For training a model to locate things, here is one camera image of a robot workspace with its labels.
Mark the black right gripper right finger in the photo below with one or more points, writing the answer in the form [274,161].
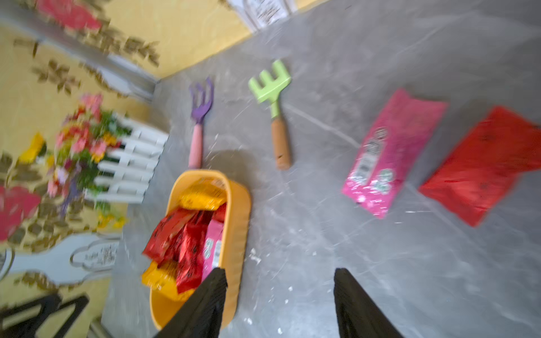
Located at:
[357,314]

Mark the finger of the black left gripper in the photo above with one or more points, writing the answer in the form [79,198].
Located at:
[46,307]

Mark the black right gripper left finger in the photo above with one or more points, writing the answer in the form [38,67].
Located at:
[201,316]

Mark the yellow tea bag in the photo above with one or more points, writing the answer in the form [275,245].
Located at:
[206,194]
[162,279]

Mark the red tea bag top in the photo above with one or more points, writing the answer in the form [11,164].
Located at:
[165,233]

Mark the red tea bag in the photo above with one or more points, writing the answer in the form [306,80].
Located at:
[165,233]
[485,165]
[220,214]
[190,252]

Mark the long pink tea bag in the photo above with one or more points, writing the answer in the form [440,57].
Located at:
[390,149]

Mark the yellow plastic storage box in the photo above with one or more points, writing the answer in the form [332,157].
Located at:
[233,245]

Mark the pink tea bag with barcode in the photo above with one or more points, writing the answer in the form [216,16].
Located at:
[212,247]

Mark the flower box white fence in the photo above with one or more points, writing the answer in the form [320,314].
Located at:
[99,157]

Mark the purple toy rake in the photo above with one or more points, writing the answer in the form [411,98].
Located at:
[202,100]

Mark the green toy rake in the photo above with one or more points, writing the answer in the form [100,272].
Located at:
[267,87]

